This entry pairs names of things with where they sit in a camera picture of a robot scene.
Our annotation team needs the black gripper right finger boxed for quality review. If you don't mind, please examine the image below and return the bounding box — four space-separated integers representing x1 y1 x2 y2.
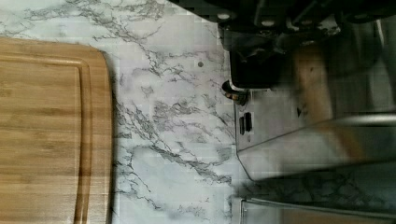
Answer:
276 17 341 53

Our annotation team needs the bamboo cutting board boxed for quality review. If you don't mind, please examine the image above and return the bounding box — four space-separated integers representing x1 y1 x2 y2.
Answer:
0 37 113 224

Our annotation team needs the stainless steel toaster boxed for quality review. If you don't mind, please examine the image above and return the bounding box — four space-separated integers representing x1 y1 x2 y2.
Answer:
226 17 395 181

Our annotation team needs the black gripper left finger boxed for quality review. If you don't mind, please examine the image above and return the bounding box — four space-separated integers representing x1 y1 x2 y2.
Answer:
218 22 280 89

